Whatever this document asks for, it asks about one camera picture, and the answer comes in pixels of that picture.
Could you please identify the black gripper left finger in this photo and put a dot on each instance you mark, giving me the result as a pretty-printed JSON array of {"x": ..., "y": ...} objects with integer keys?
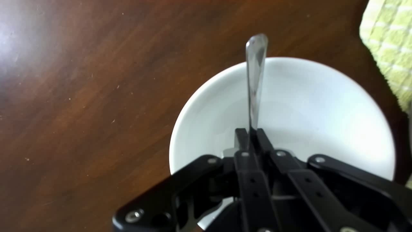
[{"x": 245, "y": 172}]

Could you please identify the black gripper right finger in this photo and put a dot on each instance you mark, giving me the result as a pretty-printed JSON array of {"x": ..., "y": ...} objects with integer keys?
[{"x": 309, "y": 189}]

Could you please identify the silver metal spoon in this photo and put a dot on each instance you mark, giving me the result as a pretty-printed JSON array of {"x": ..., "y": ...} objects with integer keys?
[{"x": 256, "y": 78}]

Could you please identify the white ceramic bowl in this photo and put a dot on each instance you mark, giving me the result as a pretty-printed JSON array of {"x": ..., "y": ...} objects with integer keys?
[{"x": 309, "y": 111}]

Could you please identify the light green dish cloth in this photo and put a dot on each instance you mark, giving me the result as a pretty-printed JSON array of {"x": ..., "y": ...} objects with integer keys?
[{"x": 390, "y": 47}]

